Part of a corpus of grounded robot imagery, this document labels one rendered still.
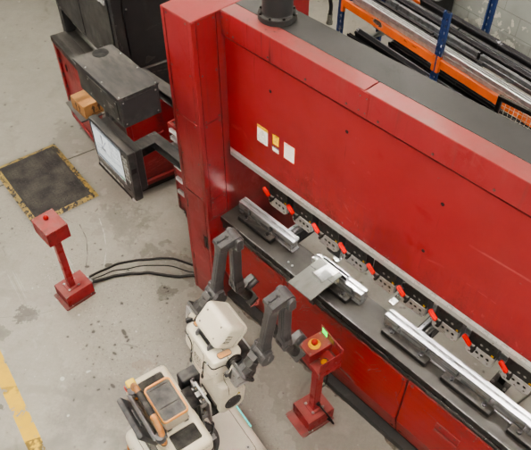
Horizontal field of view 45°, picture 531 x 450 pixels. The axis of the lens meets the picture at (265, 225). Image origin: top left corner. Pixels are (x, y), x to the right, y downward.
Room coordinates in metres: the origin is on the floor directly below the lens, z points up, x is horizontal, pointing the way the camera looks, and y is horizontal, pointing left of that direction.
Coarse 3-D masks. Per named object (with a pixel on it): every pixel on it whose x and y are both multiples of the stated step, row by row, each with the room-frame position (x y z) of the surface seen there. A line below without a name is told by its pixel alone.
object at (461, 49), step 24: (360, 0) 4.71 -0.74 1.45; (384, 0) 4.80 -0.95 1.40; (408, 0) 4.72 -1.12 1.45; (408, 24) 4.33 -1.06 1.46; (432, 24) 4.31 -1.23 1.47; (456, 24) 4.37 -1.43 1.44; (432, 48) 4.05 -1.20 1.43; (456, 48) 4.02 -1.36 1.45; (480, 48) 3.98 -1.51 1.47; (504, 48) 3.98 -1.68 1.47; (480, 72) 3.69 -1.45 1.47; (504, 72) 3.72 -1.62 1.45; (528, 72) 3.68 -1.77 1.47; (528, 96) 3.41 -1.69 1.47
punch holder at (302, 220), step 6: (294, 204) 2.59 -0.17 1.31; (294, 210) 2.59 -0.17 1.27; (300, 210) 2.56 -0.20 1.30; (306, 210) 2.52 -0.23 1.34; (300, 216) 2.56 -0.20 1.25; (306, 216) 2.52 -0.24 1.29; (312, 216) 2.49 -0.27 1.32; (300, 222) 2.55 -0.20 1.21; (306, 222) 2.51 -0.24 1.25; (312, 222) 2.49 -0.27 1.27; (318, 222) 2.53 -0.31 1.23; (306, 228) 2.51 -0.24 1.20; (312, 228) 2.49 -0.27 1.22
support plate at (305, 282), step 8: (312, 264) 2.41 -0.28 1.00; (320, 264) 2.41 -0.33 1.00; (304, 272) 2.35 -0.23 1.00; (296, 280) 2.29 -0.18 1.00; (304, 280) 2.29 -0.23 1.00; (312, 280) 2.29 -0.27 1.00; (328, 280) 2.29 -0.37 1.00; (296, 288) 2.23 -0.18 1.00; (304, 288) 2.23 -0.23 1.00; (312, 288) 2.23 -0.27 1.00; (320, 288) 2.23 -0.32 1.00; (312, 296) 2.17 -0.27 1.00
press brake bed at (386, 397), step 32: (224, 224) 2.92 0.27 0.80; (256, 256) 2.67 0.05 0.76; (256, 288) 2.68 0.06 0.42; (288, 288) 2.46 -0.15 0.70; (256, 320) 2.69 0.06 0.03; (320, 320) 2.25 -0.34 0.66; (352, 352) 2.06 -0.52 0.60; (352, 384) 2.05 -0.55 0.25; (384, 384) 1.87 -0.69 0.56; (416, 384) 1.74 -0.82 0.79; (384, 416) 1.87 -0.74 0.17; (416, 416) 1.70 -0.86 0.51; (448, 416) 1.58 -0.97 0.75; (416, 448) 1.71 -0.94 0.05; (448, 448) 1.53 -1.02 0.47; (480, 448) 1.42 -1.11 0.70
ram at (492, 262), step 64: (256, 64) 2.82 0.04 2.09; (256, 128) 2.82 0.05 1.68; (320, 128) 2.48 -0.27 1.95; (320, 192) 2.46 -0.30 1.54; (384, 192) 2.17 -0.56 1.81; (448, 192) 1.95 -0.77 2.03; (384, 256) 2.12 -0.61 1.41; (448, 256) 1.88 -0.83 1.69; (512, 256) 1.69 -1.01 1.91; (512, 320) 1.62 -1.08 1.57
